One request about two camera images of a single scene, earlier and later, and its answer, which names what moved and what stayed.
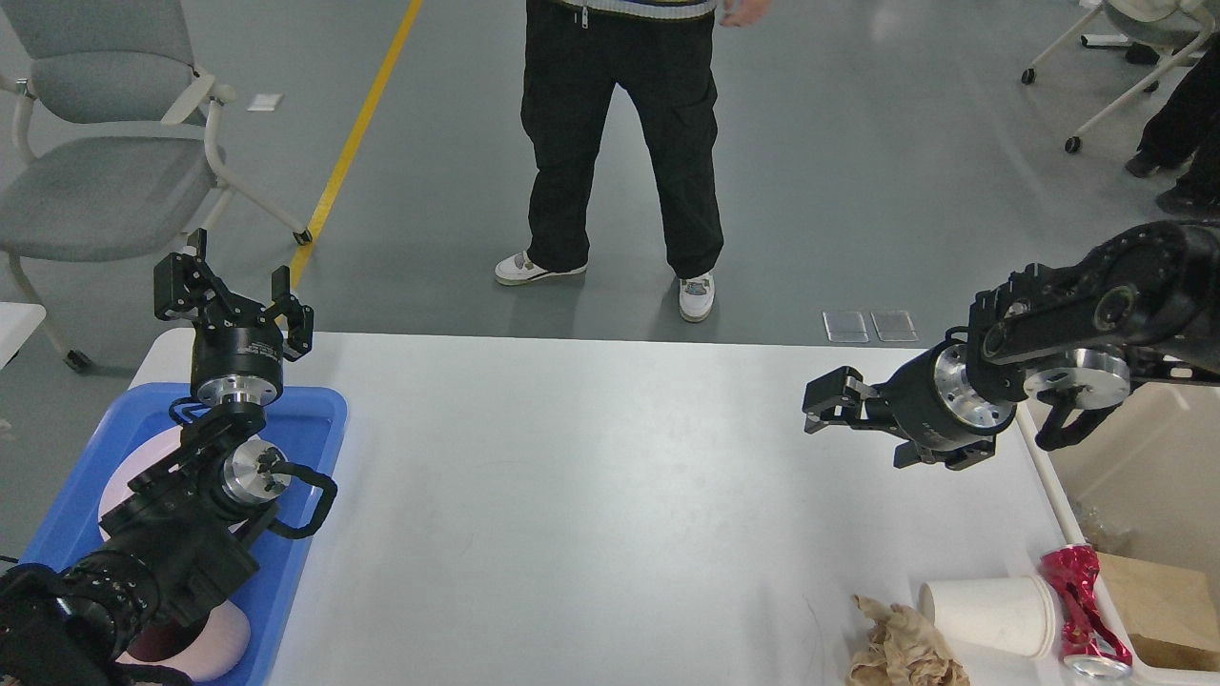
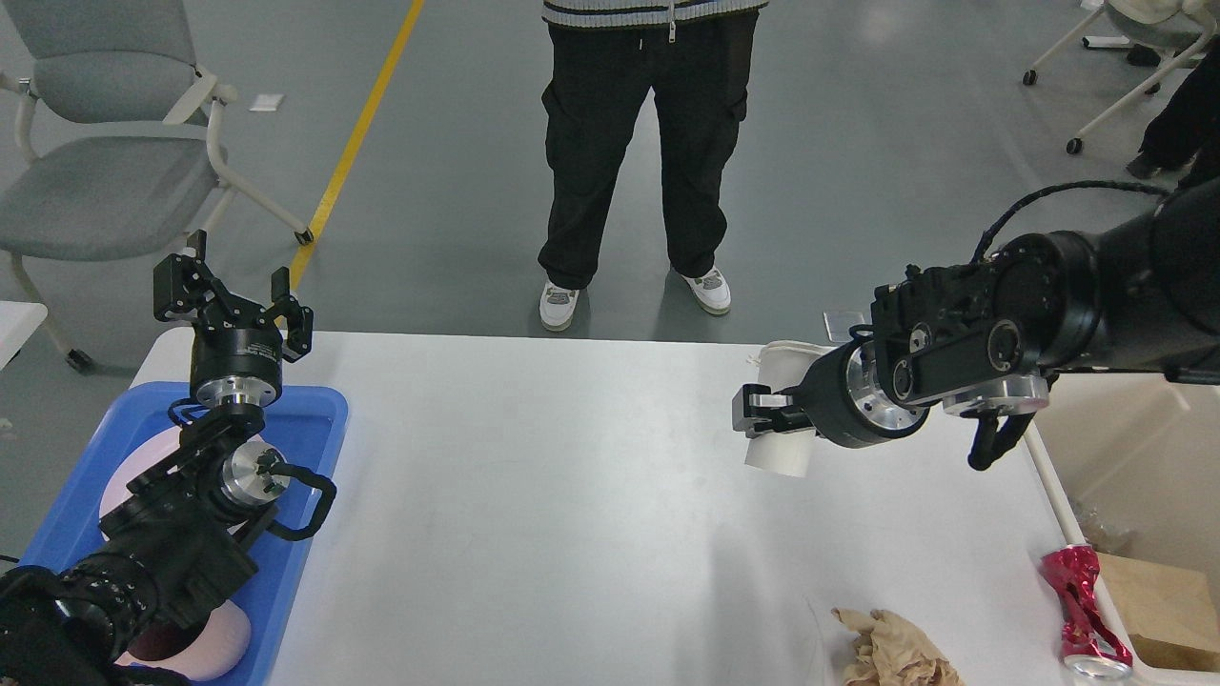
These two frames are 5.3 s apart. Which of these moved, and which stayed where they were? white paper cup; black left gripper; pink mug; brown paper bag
Moved: white paper cup
Stayed: black left gripper; pink mug; brown paper bag
